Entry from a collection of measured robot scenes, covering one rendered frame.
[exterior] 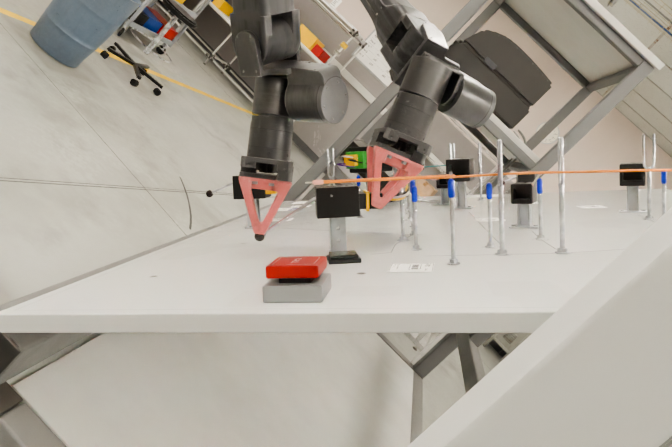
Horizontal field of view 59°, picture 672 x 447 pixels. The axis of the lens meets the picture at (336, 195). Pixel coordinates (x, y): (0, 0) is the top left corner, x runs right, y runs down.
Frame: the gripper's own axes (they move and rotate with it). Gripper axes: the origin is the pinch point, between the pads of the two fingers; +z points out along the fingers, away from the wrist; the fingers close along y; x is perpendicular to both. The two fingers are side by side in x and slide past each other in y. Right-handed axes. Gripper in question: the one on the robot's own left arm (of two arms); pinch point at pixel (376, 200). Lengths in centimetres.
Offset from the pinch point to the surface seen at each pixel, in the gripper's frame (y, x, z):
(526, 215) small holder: 14.2, -26.4, -6.5
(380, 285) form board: -20.4, 0.1, 7.2
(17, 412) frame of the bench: -19.9, 28.6, 31.9
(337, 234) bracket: -0.9, 3.3, 6.1
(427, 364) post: 79, -46, 39
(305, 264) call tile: -24.8, 8.5, 7.2
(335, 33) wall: 799, 0, -178
